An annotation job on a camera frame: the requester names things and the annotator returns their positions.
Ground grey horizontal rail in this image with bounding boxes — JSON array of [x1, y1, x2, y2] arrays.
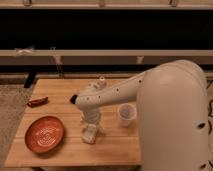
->
[[0, 49, 213, 66]]

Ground black cable on floor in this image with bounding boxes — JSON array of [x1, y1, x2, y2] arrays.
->
[[207, 99, 213, 134]]

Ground small white bottle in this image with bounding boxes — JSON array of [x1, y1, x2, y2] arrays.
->
[[98, 76, 107, 88]]

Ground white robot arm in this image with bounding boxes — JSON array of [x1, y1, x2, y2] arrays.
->
[[76, 60, 209, 171]]

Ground black stand leg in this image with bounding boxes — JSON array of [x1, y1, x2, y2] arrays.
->
[[24, 72, 37, 88]]

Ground wooden table board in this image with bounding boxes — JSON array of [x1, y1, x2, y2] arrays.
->
[[5, 79, 140, 167]]

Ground clear plastic cup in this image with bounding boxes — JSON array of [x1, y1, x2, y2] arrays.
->
[[117, 103, 136, 127]]

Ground orange round plate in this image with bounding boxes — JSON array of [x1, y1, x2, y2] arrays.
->
[[25, 116, 65, 154]]

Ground black smartphone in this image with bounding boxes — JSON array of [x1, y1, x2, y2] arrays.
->
[[70, 94, 78, 104]]

